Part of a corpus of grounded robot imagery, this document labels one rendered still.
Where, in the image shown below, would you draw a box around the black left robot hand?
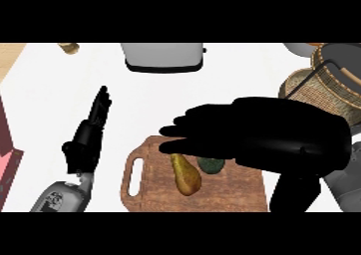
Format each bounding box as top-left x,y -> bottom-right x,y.
61,85 -> 114,175

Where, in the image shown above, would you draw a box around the pink open box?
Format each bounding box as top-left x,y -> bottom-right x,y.
0,78 -> 25,213

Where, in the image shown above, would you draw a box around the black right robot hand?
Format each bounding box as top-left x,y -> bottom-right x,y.
158,97 -> 354,213

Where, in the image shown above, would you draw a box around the tiered wicker basket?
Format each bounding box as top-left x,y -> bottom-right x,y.
278,43 -> 361,127

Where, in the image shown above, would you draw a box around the small tan jar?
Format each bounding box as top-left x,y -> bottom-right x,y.
58,43 -> 82,56

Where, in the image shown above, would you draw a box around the brown wooden cutting board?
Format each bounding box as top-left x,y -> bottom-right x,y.
120,134 -> 271,213

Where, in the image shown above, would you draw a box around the grey round bowl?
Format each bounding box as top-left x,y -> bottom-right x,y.
283,43 -> 318,58

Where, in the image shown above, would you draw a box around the green avocado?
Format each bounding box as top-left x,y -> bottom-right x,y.
195,156 -> 226,175

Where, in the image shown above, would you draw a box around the yellow-brown pear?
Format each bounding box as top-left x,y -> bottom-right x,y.
170,152 -> 203,197

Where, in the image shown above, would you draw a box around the grey toaster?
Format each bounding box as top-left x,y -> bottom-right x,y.
120,43 -> 207,74

